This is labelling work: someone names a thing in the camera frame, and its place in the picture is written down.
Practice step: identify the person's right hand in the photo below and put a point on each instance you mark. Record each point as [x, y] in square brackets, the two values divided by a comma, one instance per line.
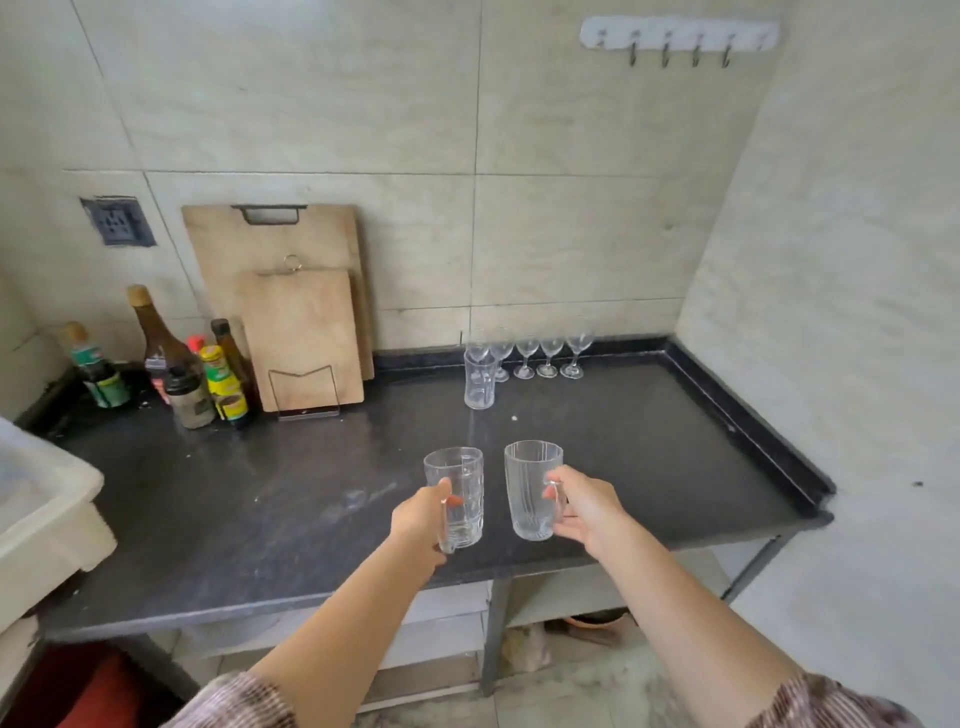
[592, 514]

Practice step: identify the person's left hand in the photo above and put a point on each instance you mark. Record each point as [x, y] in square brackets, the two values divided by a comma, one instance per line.
[420, 521]

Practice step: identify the tall clear wine glass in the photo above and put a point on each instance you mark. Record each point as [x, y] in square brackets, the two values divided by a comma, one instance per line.
[577, 345]

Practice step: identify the person's left forearm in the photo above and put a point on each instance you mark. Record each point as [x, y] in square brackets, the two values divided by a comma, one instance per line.
[345, 637]

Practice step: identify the person's right forearm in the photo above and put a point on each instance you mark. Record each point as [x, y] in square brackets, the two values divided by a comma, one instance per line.
[697, 630]

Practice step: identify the black stone countertop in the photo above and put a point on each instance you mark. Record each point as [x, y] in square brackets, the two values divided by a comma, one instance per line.
[262, 510]

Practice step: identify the person's left plaid sleeve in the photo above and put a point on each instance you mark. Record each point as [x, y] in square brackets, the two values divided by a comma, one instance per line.
[232, 705]

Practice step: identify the person's plaid sleeve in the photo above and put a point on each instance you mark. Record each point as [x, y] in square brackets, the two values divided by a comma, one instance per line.
[232, 705]
[832, 705]

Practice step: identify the person's right plaid sleeve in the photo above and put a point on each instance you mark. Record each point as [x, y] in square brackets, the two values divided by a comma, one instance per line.
[832, 705]

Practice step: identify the orange basin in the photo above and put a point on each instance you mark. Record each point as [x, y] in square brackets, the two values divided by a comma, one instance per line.
[596, 622]

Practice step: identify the metal cutting board rack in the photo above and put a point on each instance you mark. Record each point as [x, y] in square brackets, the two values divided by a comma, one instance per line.
[307, 412]

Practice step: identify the small wooden cutting board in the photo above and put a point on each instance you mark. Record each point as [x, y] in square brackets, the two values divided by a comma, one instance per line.
[300, 337]

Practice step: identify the jar with black lid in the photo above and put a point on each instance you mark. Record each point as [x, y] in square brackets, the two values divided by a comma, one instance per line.
[190, 401]

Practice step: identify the dark sauce bottle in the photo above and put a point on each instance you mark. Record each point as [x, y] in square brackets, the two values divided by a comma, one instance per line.
[229, 345]

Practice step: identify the red cap bottle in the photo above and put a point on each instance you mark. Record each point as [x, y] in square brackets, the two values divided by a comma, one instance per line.
[196, 343]

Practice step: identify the tall brown glass bottle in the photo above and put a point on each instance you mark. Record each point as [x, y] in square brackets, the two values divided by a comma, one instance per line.
[157, 337]

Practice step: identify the large wooden cutting board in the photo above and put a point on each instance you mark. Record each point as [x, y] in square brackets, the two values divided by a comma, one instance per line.
[217, 255]

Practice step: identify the green label sauce bottle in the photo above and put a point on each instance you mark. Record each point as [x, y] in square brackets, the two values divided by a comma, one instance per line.
[101, 379]

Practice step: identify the white dish rack box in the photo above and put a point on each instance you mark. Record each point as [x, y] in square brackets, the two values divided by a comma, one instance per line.
[45, 517]

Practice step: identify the red plastic bucket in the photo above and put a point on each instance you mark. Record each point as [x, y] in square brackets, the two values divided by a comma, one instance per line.
[82, 690]

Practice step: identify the dark wall socket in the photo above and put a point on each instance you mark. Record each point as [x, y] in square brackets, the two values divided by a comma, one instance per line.
[118, 222]

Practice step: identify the white wall hook rack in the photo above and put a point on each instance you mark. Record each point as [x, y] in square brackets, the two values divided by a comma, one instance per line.
[675, 31]

